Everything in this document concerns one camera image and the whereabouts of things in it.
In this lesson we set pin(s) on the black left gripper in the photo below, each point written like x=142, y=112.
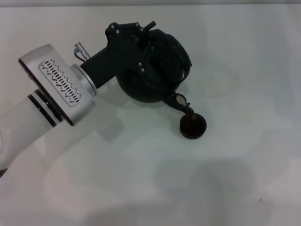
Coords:
x=113, y=58

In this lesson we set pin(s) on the small dark brown teacup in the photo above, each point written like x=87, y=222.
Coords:
x=192, y=128

